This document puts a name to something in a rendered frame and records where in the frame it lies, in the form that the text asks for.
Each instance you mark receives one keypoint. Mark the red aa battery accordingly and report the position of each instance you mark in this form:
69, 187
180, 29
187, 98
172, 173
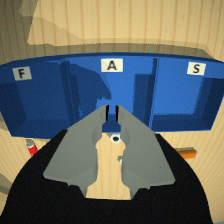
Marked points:
31, 147

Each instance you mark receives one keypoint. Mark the grey hex nut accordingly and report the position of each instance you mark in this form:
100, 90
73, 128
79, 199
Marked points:
115, 137

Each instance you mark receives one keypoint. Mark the orange battery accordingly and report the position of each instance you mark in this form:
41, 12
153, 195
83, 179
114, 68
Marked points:
186, 154

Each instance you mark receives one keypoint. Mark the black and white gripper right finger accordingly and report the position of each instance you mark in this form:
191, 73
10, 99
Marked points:
149, 161

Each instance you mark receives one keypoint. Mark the blue bin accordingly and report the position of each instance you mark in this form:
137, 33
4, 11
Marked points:
186, 100

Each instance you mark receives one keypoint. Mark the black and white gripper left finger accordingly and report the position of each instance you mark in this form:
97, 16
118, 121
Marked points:
69, 158

